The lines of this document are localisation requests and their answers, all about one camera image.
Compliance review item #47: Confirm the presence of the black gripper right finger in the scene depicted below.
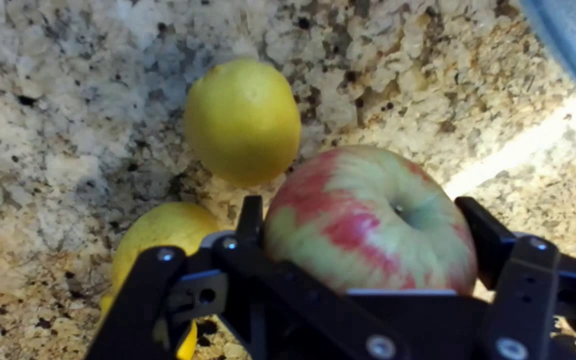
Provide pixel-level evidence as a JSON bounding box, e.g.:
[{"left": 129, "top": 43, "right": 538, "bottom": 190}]
[{"left": 454, "top": 196, "right": 515, "bottom": 290}]

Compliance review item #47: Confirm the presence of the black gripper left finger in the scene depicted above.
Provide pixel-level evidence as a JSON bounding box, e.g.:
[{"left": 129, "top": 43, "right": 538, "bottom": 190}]
[{"left": 235, "top": 196, "right": 264, "bottom": 247}]

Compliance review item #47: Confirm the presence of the red yellow apple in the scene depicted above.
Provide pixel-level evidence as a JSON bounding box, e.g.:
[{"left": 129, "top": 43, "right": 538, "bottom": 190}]
[{"left": 264, "top": 146, "right": 476, "bottom": 294}]

